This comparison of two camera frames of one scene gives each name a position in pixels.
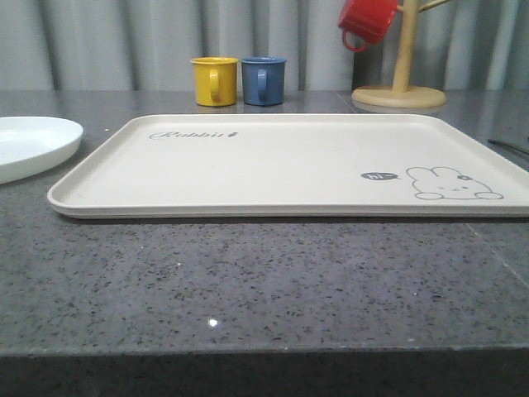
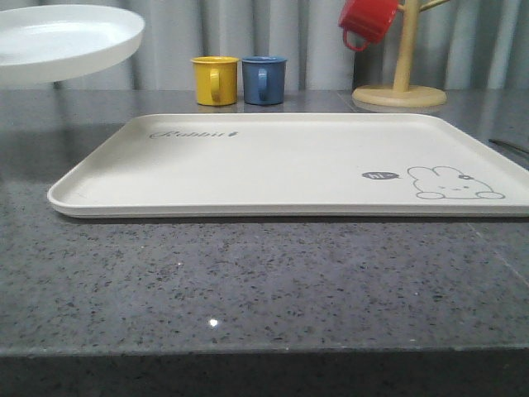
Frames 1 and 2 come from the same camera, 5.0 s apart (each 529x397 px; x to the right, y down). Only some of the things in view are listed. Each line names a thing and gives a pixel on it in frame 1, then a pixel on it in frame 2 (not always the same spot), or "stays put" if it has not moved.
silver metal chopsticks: (518, 148) stays put
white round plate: (30, 145) to (40, 43)
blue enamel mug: (263, 78) stays put
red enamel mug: (366, 21) stays put
